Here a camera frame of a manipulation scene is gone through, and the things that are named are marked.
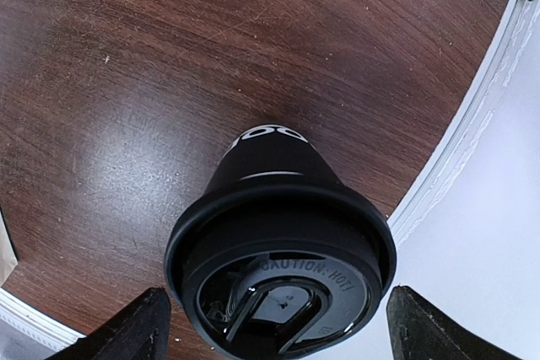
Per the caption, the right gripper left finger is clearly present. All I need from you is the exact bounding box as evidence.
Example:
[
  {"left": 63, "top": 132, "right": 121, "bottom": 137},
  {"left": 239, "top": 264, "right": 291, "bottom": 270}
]
[{"left": 49, "top": 287, "right": 171, "bottom": 360}]

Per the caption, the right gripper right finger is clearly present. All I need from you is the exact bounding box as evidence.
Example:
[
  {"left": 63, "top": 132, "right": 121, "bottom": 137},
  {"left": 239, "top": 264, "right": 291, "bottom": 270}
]
[{"left": 386, "top": 286, "right": 517, "bottom": 360}]

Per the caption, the black plastic cup lid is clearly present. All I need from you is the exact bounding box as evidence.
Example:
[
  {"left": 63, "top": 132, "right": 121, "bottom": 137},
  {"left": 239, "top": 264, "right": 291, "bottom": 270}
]
[{"left": 164, "top": 190, "right": 397, "bottom": 359}]

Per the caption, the cream paper bag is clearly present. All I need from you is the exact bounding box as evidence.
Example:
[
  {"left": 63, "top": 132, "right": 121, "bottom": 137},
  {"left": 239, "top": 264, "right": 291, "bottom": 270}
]
[{"left": 0, "top": 212, "right": 19, "bottom": 287}]

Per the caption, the black paper coffee cup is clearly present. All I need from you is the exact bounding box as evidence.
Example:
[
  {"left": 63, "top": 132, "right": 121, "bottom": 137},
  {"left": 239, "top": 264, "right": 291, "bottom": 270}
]
[{"left": 206, "top": 124, "right": 340, "bottom": 192}]

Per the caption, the aluminium front rail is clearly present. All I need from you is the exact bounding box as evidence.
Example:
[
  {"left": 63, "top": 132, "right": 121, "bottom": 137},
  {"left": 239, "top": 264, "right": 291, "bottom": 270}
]
[{"left": 1, "top": 288, "right": 85, "bottom": 352}]

